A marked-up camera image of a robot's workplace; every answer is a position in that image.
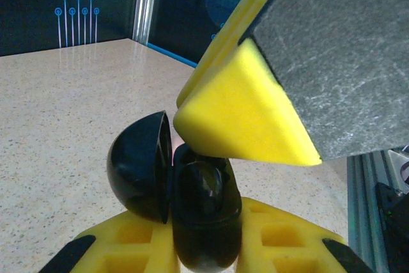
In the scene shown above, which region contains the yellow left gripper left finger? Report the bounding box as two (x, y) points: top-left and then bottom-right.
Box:
(38, 210), (178, 273)

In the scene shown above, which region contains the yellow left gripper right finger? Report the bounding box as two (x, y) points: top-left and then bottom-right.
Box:
(236, 196), (375, 273)

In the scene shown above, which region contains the black glossy charging case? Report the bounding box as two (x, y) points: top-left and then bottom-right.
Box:
(106, 110), (243, 272)

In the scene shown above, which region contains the aluminium base beam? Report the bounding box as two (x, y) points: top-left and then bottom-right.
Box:
(346, 146), (409, 254)

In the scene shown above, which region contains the aluminium frame post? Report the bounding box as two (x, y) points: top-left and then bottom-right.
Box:
(132, 0), (160, 45)

